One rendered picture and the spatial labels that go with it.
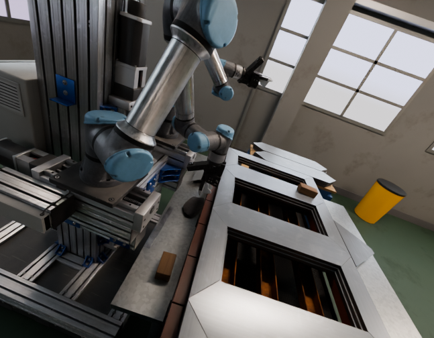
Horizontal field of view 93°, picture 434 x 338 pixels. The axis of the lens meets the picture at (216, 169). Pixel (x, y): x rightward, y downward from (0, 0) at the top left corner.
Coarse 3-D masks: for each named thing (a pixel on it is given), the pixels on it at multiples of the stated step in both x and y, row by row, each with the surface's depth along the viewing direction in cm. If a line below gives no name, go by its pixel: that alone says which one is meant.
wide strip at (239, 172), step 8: (232, 168) 142; (240, 168) 145; (248, 168) 149; (240, 176) 136; (248, 176) 139; (256, 176) 143; (264, 176) 147; (256, 184) 134; (264, 184) 137; (272, 184) 140; (280, 184) 144; (288, 184) 148; (280, 192) 135; (288, 192) 138; (296, 192) 141; (304, 200) 136; (312, 200) 140; (320, 200) 143
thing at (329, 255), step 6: (318, 234) 111; (318, 240) 107; (324, 240) 108; (324, 246) 104; (330, 246) 106; (324, 252) 101; (330, 252) 102; (324, 258) 97; (330, 258) 98; (336, 258) 100; (336, 264) 96
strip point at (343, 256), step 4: (332, 240) 110; (332, 244) 107; (336, 244) 108; (336, 248) 106; (340, 248) 107; (336, 252) 103; (340, 252) 104; (344, 252) 105; (340, 256) 102; (344, 256) 103; (348, 256) 103; (340, 260) 99; (344, 260) 100; (340, 264) 97
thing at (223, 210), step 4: (224, 204) 108; (228, 204) 109; (220, 208) 104; (224, 208) 105; (228, 208) 106; (220, 212) 102; (224, 212) 102; (228, 212) 103; (220, 216) 99; (224, 216) 100; (228, 216) 101; (224, 220) 98
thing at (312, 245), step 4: (304, 228) 111; (304, 232) 109; (308, 232) 110; (312, 232) 111; (304, 236) 106; (308, 236) 107; (312, 236) 108; (316, 236) 109; (308, 240) 104; (312, 240) 105; (316, 240) 106; (308, 244) 102; (312, 244) 103; (316, 244) 104; (308, 248) 99; (312, 248) 100; (316, 248) 101; (320, 248) 102; (308, 252) 97; (312, 252) 98; (316, 252) 99; (320, 252) 100; (316, 256) 97; (320, 256) 97
